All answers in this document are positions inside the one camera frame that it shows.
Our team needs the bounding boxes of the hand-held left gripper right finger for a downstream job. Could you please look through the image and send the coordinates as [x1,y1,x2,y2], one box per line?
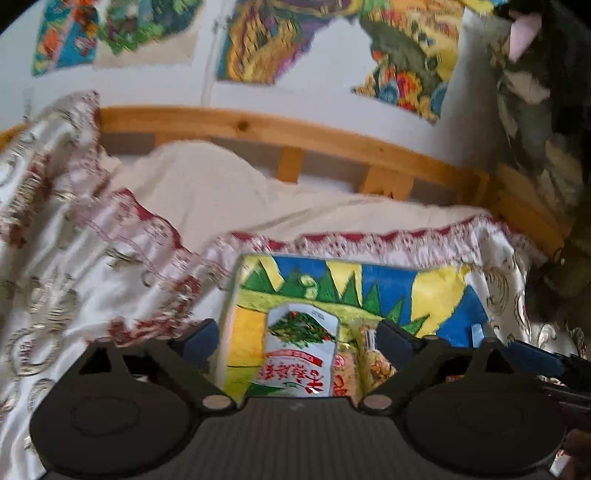
[358,320,539,411]

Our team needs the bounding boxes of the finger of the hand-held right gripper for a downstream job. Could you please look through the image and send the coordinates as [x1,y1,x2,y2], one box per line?
[503,339,591,385]

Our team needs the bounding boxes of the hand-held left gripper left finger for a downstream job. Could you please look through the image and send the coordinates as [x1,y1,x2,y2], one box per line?
[74,320,234,411]

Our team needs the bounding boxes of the clear nut bar packet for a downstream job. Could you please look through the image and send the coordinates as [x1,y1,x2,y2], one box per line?
[360,330,399,394]

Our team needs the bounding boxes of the grey box with painted lining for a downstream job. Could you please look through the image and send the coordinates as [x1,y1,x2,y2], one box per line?
[217,251,514,398]

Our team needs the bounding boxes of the clear rice cracker packet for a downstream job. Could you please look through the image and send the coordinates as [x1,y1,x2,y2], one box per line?
[330,342,370,398]

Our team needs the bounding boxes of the white and green packet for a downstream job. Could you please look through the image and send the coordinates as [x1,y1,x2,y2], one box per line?
[256,302,341,399]

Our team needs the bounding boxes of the olive green cloth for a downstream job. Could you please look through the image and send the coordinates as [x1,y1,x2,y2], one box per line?
[526,222,591,326]

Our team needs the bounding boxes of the white floral satin blanket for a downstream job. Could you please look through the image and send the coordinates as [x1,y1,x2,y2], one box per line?
[0,90,591,480]

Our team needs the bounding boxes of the white pillow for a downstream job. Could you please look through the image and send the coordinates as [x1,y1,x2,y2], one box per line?
[99,141,491,259]

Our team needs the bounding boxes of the floral patterned cloth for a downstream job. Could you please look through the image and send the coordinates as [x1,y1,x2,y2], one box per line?
[488,28,588,209]

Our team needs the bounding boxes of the colourful landscape drawing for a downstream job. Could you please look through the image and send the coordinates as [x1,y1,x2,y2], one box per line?
[350,0,463,125]

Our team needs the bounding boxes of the dark hanging garment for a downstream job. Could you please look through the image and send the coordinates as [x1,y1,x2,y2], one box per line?
[499,0,591,139]

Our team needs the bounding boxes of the swirly sea plant drawing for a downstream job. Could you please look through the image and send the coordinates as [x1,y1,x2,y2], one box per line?
[217,0,366,86]

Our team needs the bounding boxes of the pink cloth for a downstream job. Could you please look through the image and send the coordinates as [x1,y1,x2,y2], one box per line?
[505,14,542,62]

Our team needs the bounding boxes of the white wall pipe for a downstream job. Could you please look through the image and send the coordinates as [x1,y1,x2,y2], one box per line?
[200,9,219,108]

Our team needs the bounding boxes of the blonde cartoon figure wall poster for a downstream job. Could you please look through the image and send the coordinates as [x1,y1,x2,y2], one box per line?
[95,0,206,70]

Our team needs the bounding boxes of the orange-haired girl wall poster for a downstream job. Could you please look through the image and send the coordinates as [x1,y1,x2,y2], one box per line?
[30,0,100,77]

